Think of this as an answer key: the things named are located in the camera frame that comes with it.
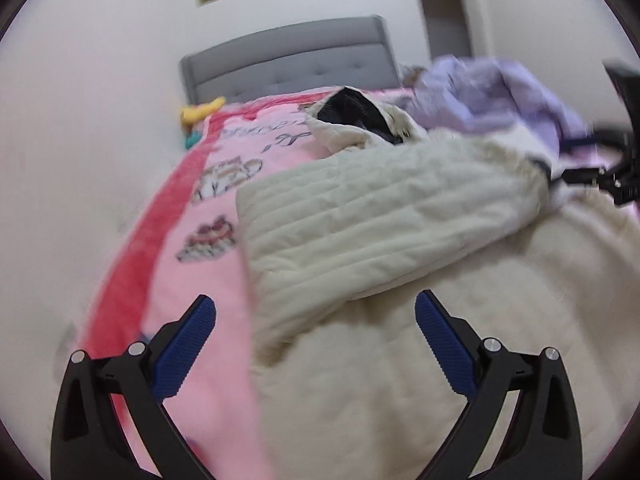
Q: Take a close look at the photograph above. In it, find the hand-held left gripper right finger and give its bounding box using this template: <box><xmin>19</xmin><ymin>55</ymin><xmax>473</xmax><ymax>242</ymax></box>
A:
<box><xmin>415</xmin><ymin>289</ymin><xmax>584</xmax><ymax>480</ymax></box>

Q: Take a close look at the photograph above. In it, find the grey upholstered headboard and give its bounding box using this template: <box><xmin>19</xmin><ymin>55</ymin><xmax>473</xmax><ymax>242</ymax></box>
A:
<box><xmin>180</xmin><ymin>15</ymin><xmax>402</xmax><ymax>106</ymax></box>

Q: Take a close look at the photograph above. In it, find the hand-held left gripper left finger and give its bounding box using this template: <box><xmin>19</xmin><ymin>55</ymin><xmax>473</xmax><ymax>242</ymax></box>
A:
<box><xmin>51</xmin><ymin>294</ymin><xmax>217</xmax><ymax>480</ymax></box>

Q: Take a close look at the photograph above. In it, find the yellow plush toy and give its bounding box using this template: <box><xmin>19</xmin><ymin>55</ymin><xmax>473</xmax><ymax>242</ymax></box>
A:
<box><xmin>180</xmin><ymin>97</ymin><xmax>227</xmax><ymax>129</ymax></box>

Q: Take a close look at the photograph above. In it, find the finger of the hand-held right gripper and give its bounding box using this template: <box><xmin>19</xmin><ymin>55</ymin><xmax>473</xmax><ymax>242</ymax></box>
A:
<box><xmin>562</xmin><ymin>127</ymin><xmax>632</xmax><ymax>154</ymax></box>
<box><xmin>560</xmin><ymin>165</ymin><xmax>623</xmax><ymax>189</ymax></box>

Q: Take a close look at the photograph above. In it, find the pink printed blanket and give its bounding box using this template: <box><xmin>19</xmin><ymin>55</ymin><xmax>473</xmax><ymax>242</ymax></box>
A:
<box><xmin>75</xmin><ymin>85</ymin><xmax>421</xmax><ymax>480</ymax></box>

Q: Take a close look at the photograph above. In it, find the cream quilted blanket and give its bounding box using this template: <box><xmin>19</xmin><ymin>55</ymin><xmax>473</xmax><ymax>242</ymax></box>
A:
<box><xmin>235</xmin><ymin>86</ymin><xmax>640</xmax><ymax>480</ymax></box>

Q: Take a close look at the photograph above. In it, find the lilac cloth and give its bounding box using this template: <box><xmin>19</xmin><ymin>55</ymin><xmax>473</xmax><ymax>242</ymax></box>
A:
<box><xmin>400</xmin><ymin>55</ymin><xmax>592</xmax><ymax>147</ymax></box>

